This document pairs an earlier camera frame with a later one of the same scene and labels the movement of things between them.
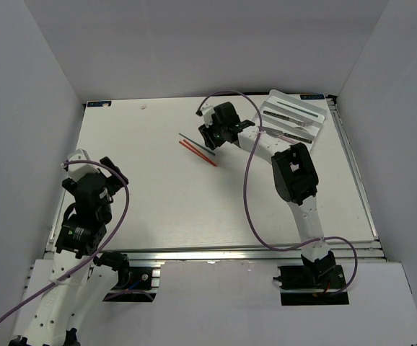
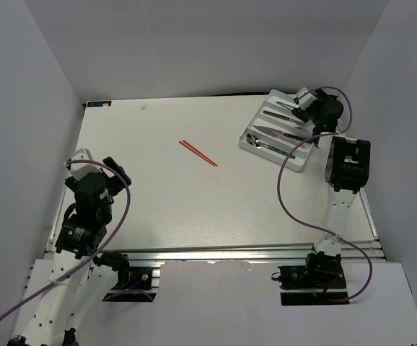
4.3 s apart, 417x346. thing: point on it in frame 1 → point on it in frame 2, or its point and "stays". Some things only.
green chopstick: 297,109 stays
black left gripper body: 113,184 stays
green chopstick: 197,144 → 286,106
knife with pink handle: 288,139 stays
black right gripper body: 217,130 → 312,112
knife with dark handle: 273,132 stays
